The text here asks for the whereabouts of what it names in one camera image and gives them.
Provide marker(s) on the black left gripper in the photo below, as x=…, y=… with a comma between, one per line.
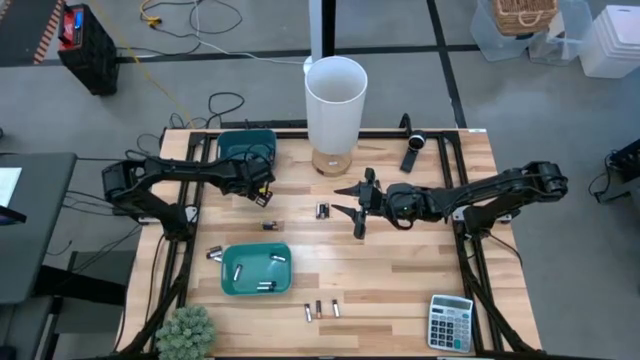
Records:
x=252, y=177

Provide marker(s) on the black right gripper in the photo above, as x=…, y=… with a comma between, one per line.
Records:
x=374, y=201

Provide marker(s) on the yellow tag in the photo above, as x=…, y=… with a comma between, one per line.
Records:
x=261, y=190

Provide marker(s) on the woven wicker basket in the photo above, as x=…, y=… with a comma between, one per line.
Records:
x=525, y=17

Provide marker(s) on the clear plastic storage bin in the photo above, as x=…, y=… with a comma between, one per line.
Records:
x=482, y=35
x=565, y=45

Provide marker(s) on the white shade wooden base lamp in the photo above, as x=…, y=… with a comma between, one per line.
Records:
x=335, y=115

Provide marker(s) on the teal plastic bin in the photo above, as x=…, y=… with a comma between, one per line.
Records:
x=255, y=272
x=235, y=142

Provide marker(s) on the black desk base plate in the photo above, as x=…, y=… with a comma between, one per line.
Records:
x=95, y=280

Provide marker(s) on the white paper sheet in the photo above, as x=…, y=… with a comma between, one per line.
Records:
x=9, y=187

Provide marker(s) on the dark blue device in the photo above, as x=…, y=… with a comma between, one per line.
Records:
x=10, y=216

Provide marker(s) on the white plastic storage box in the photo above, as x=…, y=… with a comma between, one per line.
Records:
x=612, y=45

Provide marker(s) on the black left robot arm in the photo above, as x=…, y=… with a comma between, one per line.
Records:
x=190, y=169

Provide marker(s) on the white black floor stand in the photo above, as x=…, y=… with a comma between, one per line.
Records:
x=316, y=30

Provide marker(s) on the black webcam on stand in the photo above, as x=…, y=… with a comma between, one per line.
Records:
x=416, y=141

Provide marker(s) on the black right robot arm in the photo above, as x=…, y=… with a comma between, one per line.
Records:
x=495, y=187

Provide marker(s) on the black red tool case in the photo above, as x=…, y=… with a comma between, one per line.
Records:
x=92, y=55

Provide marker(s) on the black mat striped edge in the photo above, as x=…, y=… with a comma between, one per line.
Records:
x=25, y=30

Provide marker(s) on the grey desk calculator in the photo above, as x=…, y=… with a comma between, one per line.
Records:
x=450, y=325

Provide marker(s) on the green artificial plant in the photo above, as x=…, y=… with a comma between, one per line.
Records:
x=185, y=332

